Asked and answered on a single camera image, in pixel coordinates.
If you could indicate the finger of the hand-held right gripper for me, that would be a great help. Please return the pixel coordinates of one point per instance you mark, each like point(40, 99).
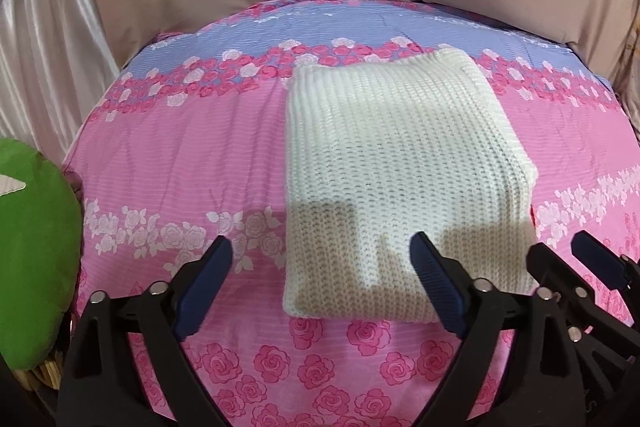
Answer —
point(595, 253)
point(560, 272)

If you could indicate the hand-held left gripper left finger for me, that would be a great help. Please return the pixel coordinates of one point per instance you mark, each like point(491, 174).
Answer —
point(205, 288)

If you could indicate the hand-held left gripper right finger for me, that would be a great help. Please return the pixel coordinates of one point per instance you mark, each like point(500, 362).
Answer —
point(440, 283)

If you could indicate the cream striped knit sweater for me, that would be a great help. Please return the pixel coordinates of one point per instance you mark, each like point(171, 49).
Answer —
point(390, 147)

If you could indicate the pink floral bedsheet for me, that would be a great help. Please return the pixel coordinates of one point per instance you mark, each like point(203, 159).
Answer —
point(175, 157)

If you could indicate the green cushion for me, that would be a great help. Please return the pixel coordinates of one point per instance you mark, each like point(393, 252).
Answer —
point(35, 257)

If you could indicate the wicker basket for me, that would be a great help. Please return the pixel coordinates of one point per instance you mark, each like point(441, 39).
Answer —
point(45, 372)

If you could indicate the silver satin curtain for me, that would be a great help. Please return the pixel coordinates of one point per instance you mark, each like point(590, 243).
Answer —
point(40, 57)

